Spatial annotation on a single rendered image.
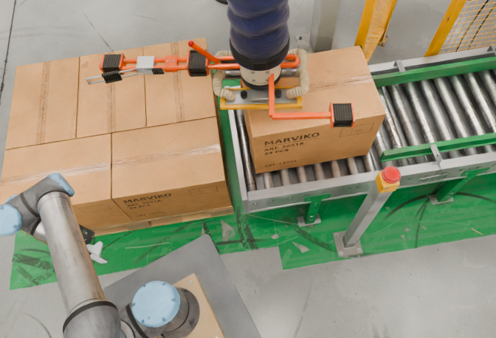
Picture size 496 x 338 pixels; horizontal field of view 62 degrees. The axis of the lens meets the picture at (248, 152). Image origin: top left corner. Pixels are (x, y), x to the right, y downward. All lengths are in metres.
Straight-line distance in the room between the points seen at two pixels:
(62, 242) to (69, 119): 1.51
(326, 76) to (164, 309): 1.22
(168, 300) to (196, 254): 0.41
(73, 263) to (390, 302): 1.93
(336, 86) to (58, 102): 1.62
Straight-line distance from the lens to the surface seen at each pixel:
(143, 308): 1.50
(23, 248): 3.02
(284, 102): 1.70
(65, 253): 1.12
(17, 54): 3.90
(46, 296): 2.87
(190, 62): 1.70
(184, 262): 1.84
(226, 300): 1.79
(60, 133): 2.56
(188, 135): 2.31
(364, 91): 1.96
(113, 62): 1.78
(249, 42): 1.47
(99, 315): 0.97
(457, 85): 2.65
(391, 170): 1.69
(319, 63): 2.03
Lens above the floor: 2.52
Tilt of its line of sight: 63 degrees down
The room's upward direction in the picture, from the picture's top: 6 degrees counter-clockwise
